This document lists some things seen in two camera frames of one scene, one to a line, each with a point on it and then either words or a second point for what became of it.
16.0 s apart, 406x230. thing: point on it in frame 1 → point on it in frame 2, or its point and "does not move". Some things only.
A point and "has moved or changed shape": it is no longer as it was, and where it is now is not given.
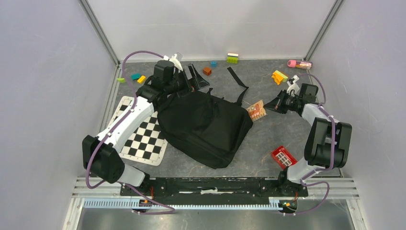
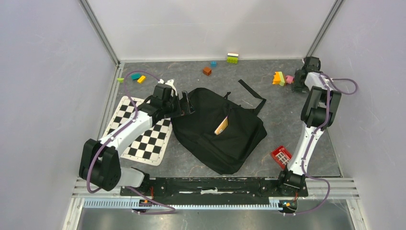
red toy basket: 283,157 does not move
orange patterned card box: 257,111 → 224,125
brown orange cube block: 207,71 does not move
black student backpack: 205,126 has moved or changed shape
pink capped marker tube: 300,64 has moved or changed shape
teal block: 135,76 does not move
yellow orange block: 141,79 does not move
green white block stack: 232,58 does not move
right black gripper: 276,104 → 297,87
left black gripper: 200,83 → 178,111
